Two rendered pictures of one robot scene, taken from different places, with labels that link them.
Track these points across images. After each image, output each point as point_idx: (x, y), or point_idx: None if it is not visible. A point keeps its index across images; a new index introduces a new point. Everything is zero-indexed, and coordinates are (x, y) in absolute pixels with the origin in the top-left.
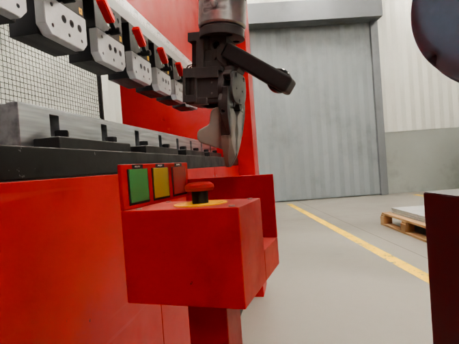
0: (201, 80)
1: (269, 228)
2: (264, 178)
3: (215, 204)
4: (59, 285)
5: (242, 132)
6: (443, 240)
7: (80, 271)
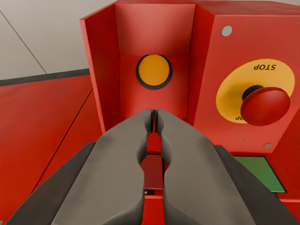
0: None
1: (113, 17)
2: (91, 39)
3: (288, 66)
4: None
5: (89, 151)
6: None
7: None
